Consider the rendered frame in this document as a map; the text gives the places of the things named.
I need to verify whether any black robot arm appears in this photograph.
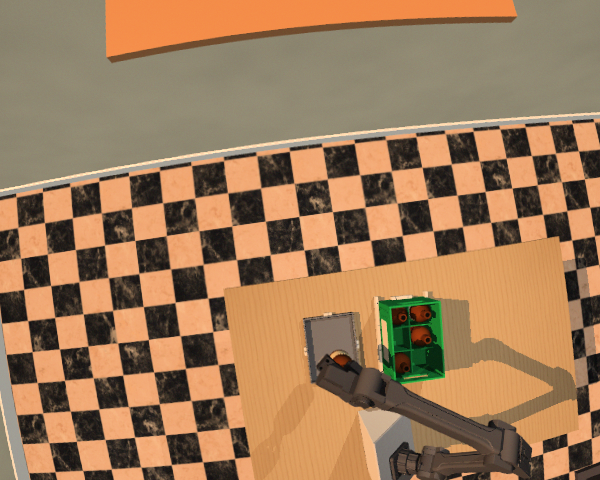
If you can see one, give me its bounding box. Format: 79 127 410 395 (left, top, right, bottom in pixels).
316 354 532 480

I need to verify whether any green plastic crate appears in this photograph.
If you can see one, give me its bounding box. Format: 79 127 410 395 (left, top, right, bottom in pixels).
378 297 445 384

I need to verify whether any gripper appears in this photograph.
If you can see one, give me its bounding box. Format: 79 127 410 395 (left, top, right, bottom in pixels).
338 360 363 403

